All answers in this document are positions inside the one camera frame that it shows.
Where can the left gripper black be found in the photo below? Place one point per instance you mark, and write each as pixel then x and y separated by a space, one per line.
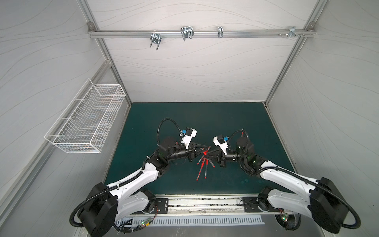
pixel 191 153

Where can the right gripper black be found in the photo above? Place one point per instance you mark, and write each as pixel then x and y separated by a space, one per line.
pixel 221 158

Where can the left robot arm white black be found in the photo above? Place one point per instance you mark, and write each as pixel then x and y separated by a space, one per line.
pixel 106 204

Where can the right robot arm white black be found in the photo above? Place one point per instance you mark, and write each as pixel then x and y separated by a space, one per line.
pixel 318 199

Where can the green table mat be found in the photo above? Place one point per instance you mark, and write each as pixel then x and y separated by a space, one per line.
pixel 148 122

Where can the metal U-bolt clamp middle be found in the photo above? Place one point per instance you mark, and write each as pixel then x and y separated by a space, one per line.
pixel 187 32

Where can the metal u-bolt clamp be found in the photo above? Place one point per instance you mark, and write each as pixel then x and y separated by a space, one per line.
pixel 155 39
pixel 187 32

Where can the metal U-bolt clamp left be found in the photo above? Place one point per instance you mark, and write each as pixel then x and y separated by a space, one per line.
pixel 155 39

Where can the metal bolt clamp right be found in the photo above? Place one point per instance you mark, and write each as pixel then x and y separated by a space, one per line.
pixel 292 33

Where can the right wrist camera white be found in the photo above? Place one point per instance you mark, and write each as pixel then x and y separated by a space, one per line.
pixel 222 142

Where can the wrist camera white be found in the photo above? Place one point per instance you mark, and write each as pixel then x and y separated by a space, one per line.
pixel 222 142
pixel 187 135

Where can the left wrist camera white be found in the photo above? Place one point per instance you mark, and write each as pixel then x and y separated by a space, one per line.
pixel 187 135

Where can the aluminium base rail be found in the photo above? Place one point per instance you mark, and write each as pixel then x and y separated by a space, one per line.
pixel 229 204

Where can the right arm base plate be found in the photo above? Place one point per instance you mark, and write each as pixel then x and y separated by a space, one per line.
pixel 257 204

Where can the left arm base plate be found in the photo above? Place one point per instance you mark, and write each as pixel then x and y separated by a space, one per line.
pixel 158 205

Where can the white slotted cable duct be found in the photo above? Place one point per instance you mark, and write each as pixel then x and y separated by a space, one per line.
pixel 207 220

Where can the small metal bracket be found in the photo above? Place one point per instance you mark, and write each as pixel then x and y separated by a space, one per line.
pixel 220 32

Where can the white wire basket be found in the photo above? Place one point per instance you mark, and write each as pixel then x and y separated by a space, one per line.
pixel 85 124

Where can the aluminium crossbar rail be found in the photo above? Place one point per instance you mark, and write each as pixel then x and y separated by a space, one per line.
pixel 171 34

